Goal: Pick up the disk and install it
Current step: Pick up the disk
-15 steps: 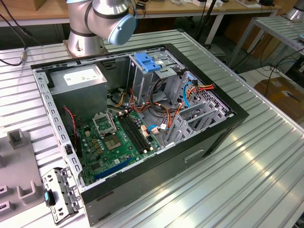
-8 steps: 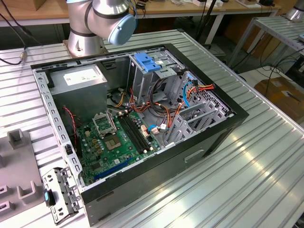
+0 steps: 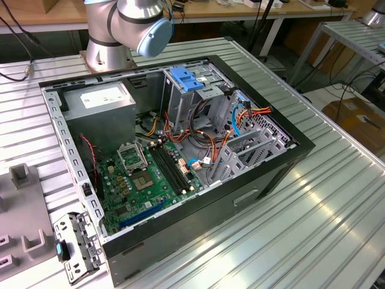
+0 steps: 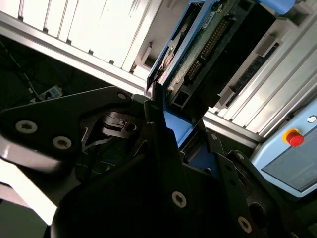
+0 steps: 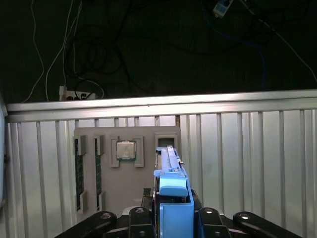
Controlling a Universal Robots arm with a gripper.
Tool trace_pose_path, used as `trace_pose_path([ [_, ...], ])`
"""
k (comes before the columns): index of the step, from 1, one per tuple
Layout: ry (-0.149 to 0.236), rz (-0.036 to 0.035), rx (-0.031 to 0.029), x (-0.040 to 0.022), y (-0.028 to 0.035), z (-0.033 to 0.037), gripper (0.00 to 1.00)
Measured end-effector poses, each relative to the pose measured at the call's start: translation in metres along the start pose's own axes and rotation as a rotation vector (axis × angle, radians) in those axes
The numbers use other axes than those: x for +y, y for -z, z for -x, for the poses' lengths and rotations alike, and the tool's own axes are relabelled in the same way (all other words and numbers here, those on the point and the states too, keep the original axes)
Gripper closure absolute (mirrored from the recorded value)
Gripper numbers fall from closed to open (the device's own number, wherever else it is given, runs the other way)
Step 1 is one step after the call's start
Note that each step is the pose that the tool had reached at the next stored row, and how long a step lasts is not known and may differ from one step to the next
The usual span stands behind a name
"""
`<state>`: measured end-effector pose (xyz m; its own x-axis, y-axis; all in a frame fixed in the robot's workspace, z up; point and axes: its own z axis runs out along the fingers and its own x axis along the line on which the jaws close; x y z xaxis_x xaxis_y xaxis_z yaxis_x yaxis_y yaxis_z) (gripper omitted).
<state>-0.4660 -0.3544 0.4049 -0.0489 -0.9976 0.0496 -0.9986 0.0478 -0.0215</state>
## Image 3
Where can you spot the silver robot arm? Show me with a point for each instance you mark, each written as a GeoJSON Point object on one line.
{"type": "Point", "coordinates": [374, 16]}
{"type": "Point", "coordinates": [105, 51]}

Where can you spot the grey metal disk bay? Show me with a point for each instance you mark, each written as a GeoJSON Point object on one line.
{"type": "Point", "coordinates": [228, 159]}

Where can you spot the white board connector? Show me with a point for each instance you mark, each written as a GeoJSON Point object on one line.
{"type": "Point", "coordinates": [183, 167]}

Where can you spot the black RAM slot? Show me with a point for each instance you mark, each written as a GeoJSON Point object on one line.
{"type": "Point", "coordinates": [175, 167]}
{"type": "Point", "coordinates": [167, 170]}

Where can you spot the grey optical drive cage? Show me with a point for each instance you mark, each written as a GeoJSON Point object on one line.
{"type": "Point", "coordinates": [177, 105]}

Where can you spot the CPU socket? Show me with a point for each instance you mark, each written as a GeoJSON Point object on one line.
{"type": "Point", "coordinates": [142, 181]}

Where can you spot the green motherboard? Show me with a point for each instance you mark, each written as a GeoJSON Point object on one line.
{"type": "Point", "coordinates": [156, 198]}

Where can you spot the blue plastic drive latch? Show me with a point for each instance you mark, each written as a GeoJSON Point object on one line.
{"type": "Point", "coordinates": [186, 79]}

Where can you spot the blue expansion slot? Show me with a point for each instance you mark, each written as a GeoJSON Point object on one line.
{"type": "Point", "coordinates": [141, 215]}

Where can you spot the grey power supply unit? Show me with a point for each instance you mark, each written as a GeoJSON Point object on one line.
{"type": "Point", "coordinates": [99, 126]}

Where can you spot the black open PC case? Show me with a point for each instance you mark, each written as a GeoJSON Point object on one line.
{"type": "Point", "coordinates": [180, 241]}

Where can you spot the black case fan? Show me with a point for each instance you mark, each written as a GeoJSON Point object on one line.
{"type": "Point", "coordinates": [88, 162]}

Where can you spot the small black case clip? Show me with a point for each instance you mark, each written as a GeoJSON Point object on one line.
{"type": "Point", "coordinates": [86, 189]}

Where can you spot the black stand pole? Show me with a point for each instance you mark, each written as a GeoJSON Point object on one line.
{"type": "Point", "coordinates": [265, 15]}

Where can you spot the large cardboard box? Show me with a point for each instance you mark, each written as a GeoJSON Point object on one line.
{"type": "Point", "coordinates": [355, 126]}

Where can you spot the black latch blue button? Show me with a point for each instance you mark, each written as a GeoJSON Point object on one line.
{"type": "Point", "coordinates": [61, 250]}

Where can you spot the grey parts rack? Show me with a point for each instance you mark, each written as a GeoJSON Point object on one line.
{"type": "Point", "coordinates": [21, 210]}

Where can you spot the grey slot cover bracket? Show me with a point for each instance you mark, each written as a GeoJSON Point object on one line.
{"type": "Point", "coordinates": [81, 241]}

